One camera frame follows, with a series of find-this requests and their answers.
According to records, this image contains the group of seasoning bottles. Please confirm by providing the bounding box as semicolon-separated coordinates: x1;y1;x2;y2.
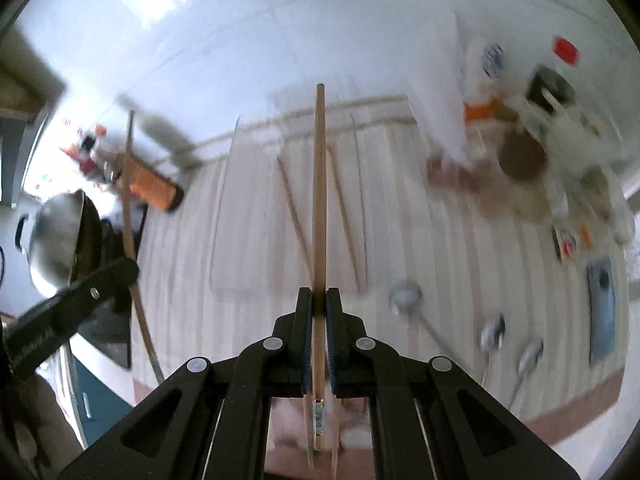
59;122;123;186

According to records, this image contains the round brown lid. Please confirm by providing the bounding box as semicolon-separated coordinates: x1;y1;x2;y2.
499;132;548;181

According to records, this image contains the black stovetop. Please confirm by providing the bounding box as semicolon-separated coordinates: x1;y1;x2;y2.
77;217;135;371

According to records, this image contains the small printed packet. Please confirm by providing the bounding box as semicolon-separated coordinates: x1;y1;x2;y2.
551;222;595;263

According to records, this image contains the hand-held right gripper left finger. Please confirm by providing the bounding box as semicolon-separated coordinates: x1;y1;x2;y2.
57;287;313;480

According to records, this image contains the steel wok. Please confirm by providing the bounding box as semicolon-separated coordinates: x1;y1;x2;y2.
17;190;103;298

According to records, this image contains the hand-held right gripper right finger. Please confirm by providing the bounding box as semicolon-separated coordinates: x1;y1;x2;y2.
326;288;582;480

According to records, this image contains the thin metal chopstick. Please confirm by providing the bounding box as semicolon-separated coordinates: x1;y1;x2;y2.
351;114;370;283
210;117;242;281

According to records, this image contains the striped placemat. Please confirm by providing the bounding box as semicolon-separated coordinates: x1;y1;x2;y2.
131;94;628;448

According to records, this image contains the black container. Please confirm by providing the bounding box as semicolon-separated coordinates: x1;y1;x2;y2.
525;65;576;111

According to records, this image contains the red lid container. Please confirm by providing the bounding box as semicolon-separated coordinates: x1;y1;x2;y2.
551;36;582;67

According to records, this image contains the white bottle with orange band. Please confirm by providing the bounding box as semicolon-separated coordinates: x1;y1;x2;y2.
457;40;508;128

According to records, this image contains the person's left forearm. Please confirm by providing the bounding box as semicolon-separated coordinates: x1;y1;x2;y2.
10;372;83;463

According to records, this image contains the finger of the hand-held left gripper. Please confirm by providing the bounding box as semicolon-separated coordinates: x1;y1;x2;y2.
6;258;140;380

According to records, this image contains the metal spoon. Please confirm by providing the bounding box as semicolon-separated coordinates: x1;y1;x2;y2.
507;337;545;411
389;280;453;358
479;312;507;386

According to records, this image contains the long wooden chopstick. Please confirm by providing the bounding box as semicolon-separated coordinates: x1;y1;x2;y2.
310;83;327;453
122;109;166;385

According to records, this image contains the grey kitchen tool handle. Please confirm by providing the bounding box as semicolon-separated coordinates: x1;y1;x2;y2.
116;92;203;168

